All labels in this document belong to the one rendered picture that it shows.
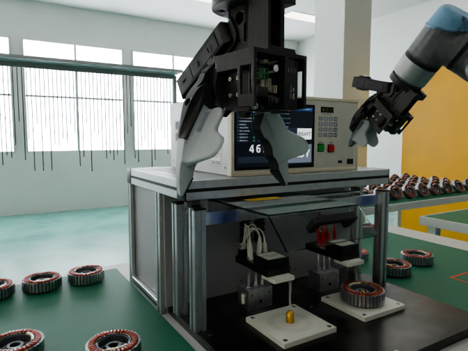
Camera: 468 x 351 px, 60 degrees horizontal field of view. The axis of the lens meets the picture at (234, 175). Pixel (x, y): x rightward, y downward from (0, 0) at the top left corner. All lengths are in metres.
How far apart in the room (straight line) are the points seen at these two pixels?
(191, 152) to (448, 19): 0.62
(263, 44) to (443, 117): 4.43
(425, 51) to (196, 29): 7.39
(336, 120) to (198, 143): 0.83
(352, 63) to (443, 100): 1.11
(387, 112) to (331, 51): 4.28
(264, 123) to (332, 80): 4.68
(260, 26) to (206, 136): 0.11
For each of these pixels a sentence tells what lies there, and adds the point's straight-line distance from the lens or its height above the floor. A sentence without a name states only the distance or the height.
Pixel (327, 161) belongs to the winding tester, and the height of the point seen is 1.14.
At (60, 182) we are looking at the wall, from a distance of 7.21.
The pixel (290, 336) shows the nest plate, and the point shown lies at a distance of 0.95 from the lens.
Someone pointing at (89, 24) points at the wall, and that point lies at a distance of 7.50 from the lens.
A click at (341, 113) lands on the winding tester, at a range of 1.21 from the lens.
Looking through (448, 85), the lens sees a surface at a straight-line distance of 4.78.
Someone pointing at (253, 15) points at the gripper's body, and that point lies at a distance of 0.41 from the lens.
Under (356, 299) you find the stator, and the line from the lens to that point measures 1.11.
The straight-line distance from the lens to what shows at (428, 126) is 4.86.
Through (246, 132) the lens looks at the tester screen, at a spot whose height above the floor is 1.22.
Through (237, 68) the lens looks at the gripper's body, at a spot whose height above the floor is 1.27.
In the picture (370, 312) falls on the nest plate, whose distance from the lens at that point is 1.10.
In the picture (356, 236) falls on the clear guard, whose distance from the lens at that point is 0.86.
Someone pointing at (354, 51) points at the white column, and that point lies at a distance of 5.19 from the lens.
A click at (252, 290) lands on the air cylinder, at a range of 1.07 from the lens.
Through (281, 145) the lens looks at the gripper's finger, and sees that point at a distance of 0.47.
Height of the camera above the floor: 1.21
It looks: 5 degrees down
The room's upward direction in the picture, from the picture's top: straight up
